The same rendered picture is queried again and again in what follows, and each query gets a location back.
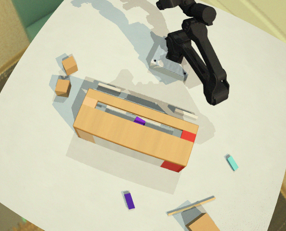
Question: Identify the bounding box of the turquoise rectangular bar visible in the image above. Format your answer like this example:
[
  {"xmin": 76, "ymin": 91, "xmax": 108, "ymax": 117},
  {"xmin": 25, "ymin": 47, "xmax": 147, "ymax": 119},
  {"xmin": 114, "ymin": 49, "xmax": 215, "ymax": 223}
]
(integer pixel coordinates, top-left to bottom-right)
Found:
[{"xmin": 226, "ymin": 156, "xmax": 239, "ymax": 171}]

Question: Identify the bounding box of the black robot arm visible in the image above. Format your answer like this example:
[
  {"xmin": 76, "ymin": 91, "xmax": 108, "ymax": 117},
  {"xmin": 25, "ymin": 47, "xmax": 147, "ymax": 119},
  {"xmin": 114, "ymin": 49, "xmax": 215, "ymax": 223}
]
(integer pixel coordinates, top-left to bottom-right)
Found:
[{"xmin": 156, "ymin": 0, "xmax": 230, "ymax": 105}]

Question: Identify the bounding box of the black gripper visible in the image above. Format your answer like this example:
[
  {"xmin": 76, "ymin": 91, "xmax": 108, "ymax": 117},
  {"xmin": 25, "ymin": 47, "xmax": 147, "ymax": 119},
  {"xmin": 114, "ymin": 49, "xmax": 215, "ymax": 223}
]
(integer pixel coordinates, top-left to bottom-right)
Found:
[{"xmin": 178, "ymin": 0, "xmax": 193, "ymax": 7}]

